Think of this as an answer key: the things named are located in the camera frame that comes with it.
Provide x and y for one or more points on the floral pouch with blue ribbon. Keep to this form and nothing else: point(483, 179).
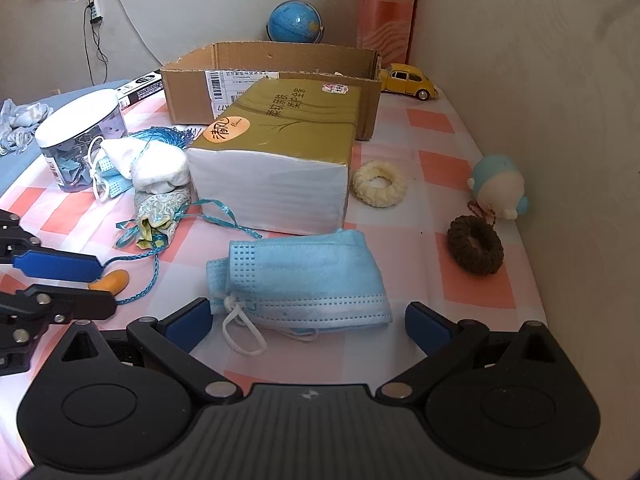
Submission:
point(227, 216)

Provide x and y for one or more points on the blue face mask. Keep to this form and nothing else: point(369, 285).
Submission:
point(300, 275)
point(112, 185)

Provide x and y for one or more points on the blue tassel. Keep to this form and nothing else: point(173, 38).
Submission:
point(160, 136)

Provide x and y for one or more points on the brown cardboard box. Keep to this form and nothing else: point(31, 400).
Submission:
point(190, 95)

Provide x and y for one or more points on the white power strip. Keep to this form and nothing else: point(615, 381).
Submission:
point(95, 7)

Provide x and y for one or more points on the brown scrunchie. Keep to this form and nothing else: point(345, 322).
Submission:
point(457, 246)

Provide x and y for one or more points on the pink patterned curtain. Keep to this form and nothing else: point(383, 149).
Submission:
point(385, 20)

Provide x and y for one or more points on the floral fabric pouch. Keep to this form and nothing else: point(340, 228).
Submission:
point(160, 207)

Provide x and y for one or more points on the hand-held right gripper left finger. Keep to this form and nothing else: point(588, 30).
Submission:
point(192, 319)

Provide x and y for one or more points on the yellow toy car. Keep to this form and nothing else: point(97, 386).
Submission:
point(405, 77)

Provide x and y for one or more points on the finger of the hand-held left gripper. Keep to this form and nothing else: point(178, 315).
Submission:
point(55, 266)
point(75, 304)

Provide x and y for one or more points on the black and white carton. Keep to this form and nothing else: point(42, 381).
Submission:
point(145, 87)

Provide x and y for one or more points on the cream scrunchie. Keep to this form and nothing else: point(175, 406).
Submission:
point(362, 186)

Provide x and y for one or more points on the clear jar with white lid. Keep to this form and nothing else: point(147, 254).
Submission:
point(75, 120)

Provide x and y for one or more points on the orange bean-shaped toy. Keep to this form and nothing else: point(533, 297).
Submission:
point(111, 281)

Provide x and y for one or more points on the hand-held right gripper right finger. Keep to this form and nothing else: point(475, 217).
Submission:
point(425, 321)

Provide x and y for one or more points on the blue desk globe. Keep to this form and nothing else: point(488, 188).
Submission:
point(292, 22)

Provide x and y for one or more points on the gold tissue paper pack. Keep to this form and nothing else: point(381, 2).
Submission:
point(280, 130)

